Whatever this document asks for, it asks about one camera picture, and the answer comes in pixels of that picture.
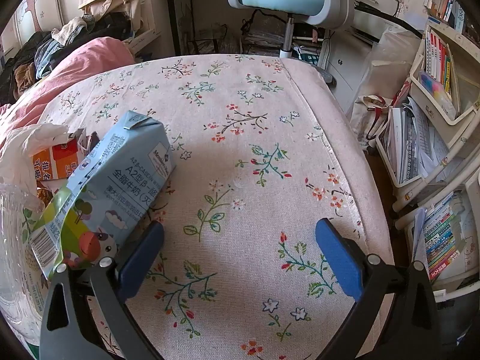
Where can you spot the row of upright books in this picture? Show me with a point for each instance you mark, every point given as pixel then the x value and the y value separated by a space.
pixel 440 60

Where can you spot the white crumpled garment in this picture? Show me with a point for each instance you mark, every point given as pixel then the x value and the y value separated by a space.
pixel 71 30

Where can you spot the row of colourful books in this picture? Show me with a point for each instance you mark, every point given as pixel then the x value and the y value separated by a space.
pixel 438 236

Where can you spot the black clothes pile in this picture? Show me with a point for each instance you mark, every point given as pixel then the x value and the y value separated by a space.
pixel 112 26

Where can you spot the white plastic bag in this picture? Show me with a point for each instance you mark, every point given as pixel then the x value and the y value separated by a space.
pixel 393 56

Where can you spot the red orange snack wrapper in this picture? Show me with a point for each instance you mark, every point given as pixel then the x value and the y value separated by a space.
pixel 56 161

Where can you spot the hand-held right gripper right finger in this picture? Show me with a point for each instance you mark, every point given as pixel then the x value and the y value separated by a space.
pixel 337 258

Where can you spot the blue milk carton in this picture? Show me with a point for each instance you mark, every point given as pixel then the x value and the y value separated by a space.
pixel 123 165

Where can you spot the clear plastic container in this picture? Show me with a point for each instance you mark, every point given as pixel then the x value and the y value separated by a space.
pixel 15 251

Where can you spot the brown garment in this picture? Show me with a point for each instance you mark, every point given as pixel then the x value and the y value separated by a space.
pixel 24 77

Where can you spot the blue denim garment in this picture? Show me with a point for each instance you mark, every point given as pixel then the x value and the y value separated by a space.
pixel 48 56

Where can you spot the white wardrobe tree decal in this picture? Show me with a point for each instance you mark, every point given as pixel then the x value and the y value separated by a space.
pixel 45 0

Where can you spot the large white tissue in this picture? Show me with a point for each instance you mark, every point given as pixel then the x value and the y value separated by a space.
pixel 30 138

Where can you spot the white drawer cabinet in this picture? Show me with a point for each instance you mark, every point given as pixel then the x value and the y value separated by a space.
pixel 345 63

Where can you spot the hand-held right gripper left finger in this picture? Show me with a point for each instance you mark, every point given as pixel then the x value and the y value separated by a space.
pixel 140 258

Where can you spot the pink blanket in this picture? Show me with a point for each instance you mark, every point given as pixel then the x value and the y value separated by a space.
pixel 75 67

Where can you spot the white shelf cart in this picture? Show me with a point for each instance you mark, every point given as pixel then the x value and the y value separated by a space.
pixel 455 120

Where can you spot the black jacket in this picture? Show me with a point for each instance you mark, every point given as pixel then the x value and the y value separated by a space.
pixel 22 52

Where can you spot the pile of papers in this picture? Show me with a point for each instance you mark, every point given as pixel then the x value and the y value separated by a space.
pixel 412 146

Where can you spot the grey blue office chair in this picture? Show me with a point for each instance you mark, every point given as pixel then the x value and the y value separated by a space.
pixel 281 0

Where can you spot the dark framed picture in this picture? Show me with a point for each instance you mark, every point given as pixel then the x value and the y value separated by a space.
pixel 182 26

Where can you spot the wall shelf books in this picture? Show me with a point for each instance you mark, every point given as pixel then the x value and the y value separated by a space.
pixel 446 7

